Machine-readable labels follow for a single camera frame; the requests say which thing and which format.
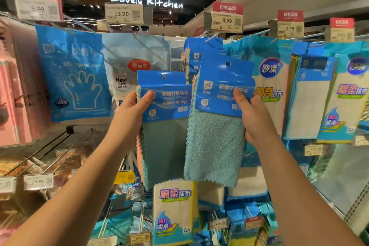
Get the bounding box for red white price tag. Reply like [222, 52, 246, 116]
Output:
[14, 0, 63, 23]
[269, 9, 305, 40]
[324, 17, 356, 44]
[204, 1, 244, 34]

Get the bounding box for blue-label white cloth packet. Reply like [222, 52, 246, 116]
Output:
[285, 43, 337, 140]

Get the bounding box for hanging blue glove packets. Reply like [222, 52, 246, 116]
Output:
[35, 25, 114, 123]

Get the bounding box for hanging grey packets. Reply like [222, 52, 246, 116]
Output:
[102, 33, 171, 109]

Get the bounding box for bright yellow price tag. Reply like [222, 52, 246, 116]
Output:
[113, 169, 137, 185]

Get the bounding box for striped sponge packets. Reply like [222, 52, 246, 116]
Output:
[224, 199, 279, 246]

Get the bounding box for person's right hand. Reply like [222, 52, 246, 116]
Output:
[233, 88, 281, 150]

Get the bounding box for hanging pink packets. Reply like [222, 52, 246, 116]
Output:
[0, 17, 51, 147]

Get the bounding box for teal microfiber packs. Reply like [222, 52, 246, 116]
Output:
[180, 36, 223, 83]

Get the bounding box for white cloth packets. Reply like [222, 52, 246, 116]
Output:
[224, 38, 296, 166]

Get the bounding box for hanging brownish packets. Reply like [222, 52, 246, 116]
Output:
[0, 138, 96, 199]

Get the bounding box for teal cloth packets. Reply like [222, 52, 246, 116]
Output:
[91, 207, 152, 246]

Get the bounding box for blue antibacterial cloth packets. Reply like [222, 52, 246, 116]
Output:
[197, 182, 226, 210]

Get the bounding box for small yellowish shelf tag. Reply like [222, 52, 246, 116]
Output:
[127, 231, 152, 246]

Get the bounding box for person's left hand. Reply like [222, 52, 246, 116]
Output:
[108, 90, 156, 153]

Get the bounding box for clear packets with green print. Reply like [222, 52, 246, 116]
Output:
[308, 155, 333, 184]

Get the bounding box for pale grey price tag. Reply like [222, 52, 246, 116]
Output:
[104, 3, 154, 26]

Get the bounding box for person's right forearm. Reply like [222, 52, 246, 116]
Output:
[247, 138, 365, 246]

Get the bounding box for pale white price tag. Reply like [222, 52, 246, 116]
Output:
[0, 176, 17, 195]
[22, 173, 55, 192]

